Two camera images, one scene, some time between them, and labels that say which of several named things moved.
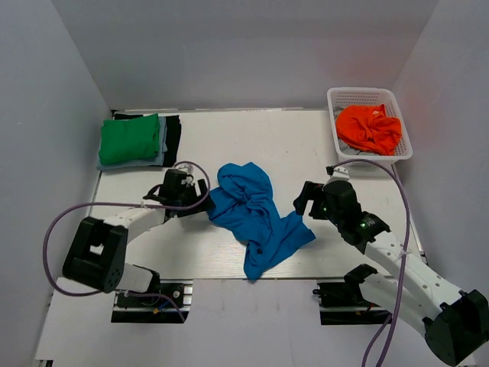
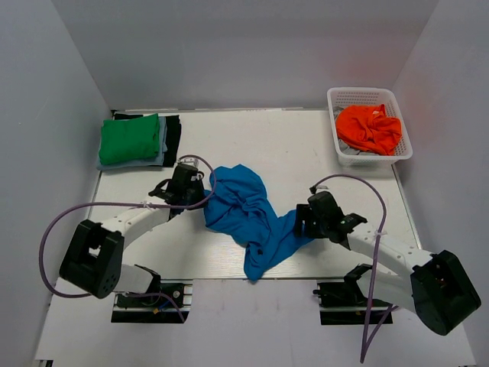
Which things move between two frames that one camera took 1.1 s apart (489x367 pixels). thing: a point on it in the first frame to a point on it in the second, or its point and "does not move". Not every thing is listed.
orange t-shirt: x=369 y=128 does not move
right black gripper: x=309 y=193 to x=301 y=215
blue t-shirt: x=246 y=209 does not move
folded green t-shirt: x=129 y=138 does not move
